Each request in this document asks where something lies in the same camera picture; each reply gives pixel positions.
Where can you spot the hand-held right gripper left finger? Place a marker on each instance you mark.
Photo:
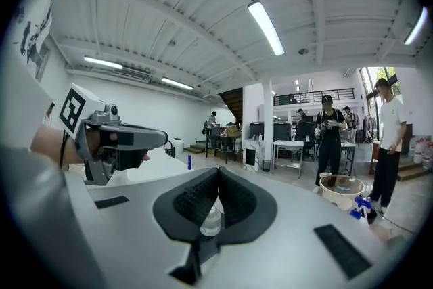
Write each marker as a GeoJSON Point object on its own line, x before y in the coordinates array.
{"type": "Point", "coordinates": [135, 230]}

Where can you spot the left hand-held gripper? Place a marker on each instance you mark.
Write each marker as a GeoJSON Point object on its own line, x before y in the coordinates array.
{"type": "Point", "coordinates": [83, 105]}

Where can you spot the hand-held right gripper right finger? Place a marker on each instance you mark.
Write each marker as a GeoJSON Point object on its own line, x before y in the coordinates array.
{"type": "Point", "coordinates": [291, 247]}

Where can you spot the person's left forearm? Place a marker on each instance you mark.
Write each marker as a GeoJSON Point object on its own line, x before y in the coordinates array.
{"type": "Point", "coordinates": [50, 145]}

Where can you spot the person's left hand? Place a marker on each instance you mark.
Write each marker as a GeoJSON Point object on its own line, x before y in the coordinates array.
{"type": "Point", "coordinates": [94, 145]}

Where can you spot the black bathtub faucet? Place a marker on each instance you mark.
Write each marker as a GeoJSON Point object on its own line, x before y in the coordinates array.
{"type": "Point", "coordinates": [170, 149]}

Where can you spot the ceiling air conditioner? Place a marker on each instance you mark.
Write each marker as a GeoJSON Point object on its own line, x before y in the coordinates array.
{"type": "Point", "coordinates": [132, 75]}

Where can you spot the long ceiling light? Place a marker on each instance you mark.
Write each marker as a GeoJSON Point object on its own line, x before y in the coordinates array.
{"type": "Point", "coordinates": [103, 62]}
{"type": "Point", "coordinates": [416, 25]}
{"type": "Point", "coordinates": [267, 27]}
{"type": "Point", "coordinates": [177, 83]}

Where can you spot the round white plastic tub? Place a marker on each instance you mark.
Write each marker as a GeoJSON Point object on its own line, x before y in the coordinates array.
{"type": "Point", "coordinates": [341, 193]}

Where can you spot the black table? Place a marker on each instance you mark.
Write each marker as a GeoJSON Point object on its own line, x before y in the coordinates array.
{"type": "Point", "coordinates": [220, 142]}

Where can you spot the small grey trash bin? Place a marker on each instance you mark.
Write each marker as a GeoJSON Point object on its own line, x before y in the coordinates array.
{"type": "Point", "coordinates": [267, 166]}

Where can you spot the cardboard box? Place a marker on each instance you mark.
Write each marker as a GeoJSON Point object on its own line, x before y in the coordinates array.
{"type": "Point", "coordinates": [233, 131]}

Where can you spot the white cabinet with black panel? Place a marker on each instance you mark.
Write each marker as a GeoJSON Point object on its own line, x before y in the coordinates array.
{"type": "Point", "coordinates": [250, 155]}

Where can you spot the dark staircase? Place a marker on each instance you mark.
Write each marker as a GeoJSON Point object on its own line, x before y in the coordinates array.
{"type": "Point", "coordinates": [233, 108]}

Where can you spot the white metal table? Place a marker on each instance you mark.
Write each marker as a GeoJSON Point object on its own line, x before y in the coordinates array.
{"type": "Point", "coordinates": [287, 145]}

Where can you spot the black office chair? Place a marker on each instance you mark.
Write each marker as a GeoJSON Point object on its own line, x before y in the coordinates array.
{"type": "Point", "coordinates": [306, 138]}

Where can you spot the white column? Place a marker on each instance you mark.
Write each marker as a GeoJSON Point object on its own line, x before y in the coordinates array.
{"type": "Point", "coordinates": [269, 125]}

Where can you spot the white printed t-shirt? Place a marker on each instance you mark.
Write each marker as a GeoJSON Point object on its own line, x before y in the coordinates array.
{"type": "Point", "coordinates": [23, 94]}

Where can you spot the black mezzanine railing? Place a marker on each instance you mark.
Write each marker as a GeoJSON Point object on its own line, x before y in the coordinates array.
{"type": "Point", "coordinates": [314, 96]}

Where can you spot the group of water jugs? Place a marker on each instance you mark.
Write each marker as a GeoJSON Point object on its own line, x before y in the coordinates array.
{"type": "Point", "coordinates": [423, 152]}

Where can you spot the window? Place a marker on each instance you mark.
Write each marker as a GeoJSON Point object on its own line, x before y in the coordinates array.
{"type": "Point", "coordinates": [382, 81]}

